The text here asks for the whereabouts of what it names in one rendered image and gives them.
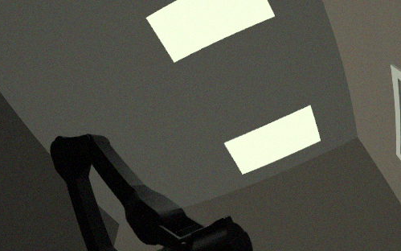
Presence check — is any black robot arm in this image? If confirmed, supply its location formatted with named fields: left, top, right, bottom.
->
left=50, top=134, right=253, bottom=251

